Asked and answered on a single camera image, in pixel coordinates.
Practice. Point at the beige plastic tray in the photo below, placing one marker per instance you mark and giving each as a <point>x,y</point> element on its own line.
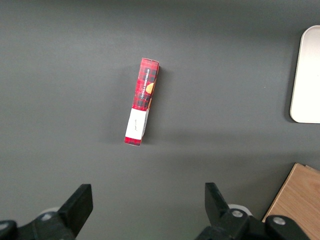
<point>308,80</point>

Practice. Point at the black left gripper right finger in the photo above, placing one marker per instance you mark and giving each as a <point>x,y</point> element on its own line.
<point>222,215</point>

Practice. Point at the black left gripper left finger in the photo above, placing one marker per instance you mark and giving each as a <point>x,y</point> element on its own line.
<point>72,212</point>

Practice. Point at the red plaid shortbread box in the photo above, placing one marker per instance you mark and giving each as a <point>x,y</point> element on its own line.
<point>142,100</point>

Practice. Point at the wooden board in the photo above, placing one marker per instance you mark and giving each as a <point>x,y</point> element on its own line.
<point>297,195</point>

